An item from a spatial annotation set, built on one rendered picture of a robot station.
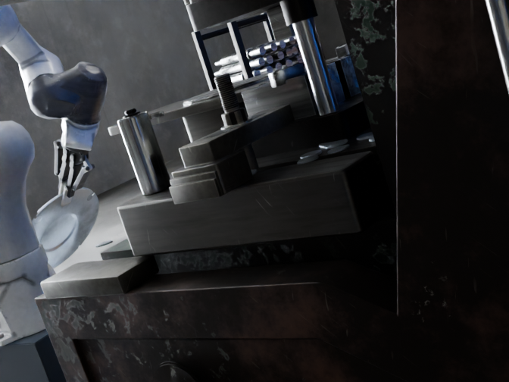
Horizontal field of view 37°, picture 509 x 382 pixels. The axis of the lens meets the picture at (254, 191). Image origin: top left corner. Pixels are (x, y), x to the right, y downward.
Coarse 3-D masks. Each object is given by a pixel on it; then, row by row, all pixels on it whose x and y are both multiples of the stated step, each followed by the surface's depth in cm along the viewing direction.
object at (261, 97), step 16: (336, 64) 88; (352, 64) 90; (288, 80) 83; (304, 80) 82; (336, 80) 87; (352, 80) 90; (256, 96) 86; (272, 96) 85; (288, 96) 84; (304, 96) 83; (336, 96) 86; (256, 112) 87; (304, 112) 83
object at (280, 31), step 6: (270, 12) 88; (276, 12) 87; (282, 12) 87; (270, 18) 88; (276, 18) 87; (282, 18) 87; (270, 24) 89; (276, 24) 88; (282, 24) 87; (276, 30) 88; (282, 30) 88; (288, 30) 87; (276, 36) 88; (282, 36) 88; (288, 36) 87
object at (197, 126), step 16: (256, 80) 93; (208, 96) 92; (240, 96) 88; (176, 112) 95; (192, 112) 93; (208, 112) 95; (224, 112) 93; (112, 128) 103; (192, 128) 97; (208, 128) 95
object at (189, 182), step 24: (240, 120) 77; (264, 120) 79; (288, 120) 82; (192, 144) 74; (216, 144) 72; (240, 144) 75; (192, 168) 72; (216, 168) 71; (240, 168) 73; (192, 192) 72; (216, 192) 70
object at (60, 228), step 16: (80, 192) 203; (48, 208) 196; (64, 208) 202; (80, 208) 208; (96, 208) 215; (48, 224) 200; (64, 224) 208; (80, 224) 213; (48, 240) 206; (64, 240) 212; (80, 240) 219; (48, 256) 210; (64, 256) 217
